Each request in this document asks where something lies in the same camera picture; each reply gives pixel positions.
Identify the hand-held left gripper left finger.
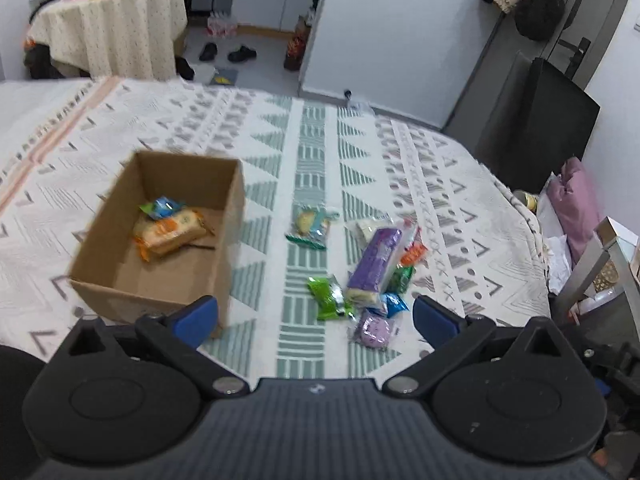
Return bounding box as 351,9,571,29
47,296,251,401

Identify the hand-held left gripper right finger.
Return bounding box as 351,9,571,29
382,295,583,398

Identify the small blue snack packet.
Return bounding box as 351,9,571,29
380,292,410,317

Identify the brown cardboard box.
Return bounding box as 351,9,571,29
67,150,246,339

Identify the dark green snack packet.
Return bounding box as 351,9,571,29
385,265,416,295

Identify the round purple snack packet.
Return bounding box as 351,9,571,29
350,310,398,351

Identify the small orange snack packet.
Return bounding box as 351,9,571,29
400,242,430,267

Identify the long purple snack packet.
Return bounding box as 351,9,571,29
346,227,403,306

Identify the red white snack packet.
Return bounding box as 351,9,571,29
400,217,423,252

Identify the bright green snack packet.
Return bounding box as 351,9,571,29
307,275,356,322

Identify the clear cracker snack packet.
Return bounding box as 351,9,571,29
345,212,396,246

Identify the yellow green snack packet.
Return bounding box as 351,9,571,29
285,206,341,251

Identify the orange bread snack packet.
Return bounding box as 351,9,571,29
132,209,216,262

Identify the blue green snack packet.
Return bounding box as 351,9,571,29
139,196,186,221

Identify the white crumpled cloth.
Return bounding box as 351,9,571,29
537,200,573,293

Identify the pink cloth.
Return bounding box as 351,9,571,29
547,157,603,261

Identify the black flat panel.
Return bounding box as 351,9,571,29
475,57,601,193

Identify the red bag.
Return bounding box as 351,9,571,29
284,15,313,72

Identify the wrapped pack of bottles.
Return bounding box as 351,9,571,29
207,12,238,37

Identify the table with cream tablecloth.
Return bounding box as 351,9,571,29
27,0,190,81

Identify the hanging black bag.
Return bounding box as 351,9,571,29
515,0,566,41

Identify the dark grey door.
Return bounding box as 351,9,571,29
445,0,636,136

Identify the grey metal frame table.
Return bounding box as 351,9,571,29
550,217,640,321

